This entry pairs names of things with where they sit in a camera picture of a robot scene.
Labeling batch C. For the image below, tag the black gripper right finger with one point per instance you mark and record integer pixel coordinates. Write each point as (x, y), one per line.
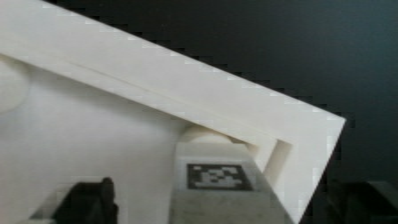
(363, 203)

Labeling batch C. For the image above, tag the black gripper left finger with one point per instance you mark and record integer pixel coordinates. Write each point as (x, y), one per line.
(88, 206)

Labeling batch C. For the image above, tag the white table leg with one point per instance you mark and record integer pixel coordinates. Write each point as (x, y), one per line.
(221, 193)

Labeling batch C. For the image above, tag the white square table top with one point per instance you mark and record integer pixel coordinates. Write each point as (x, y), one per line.
(102, 94)

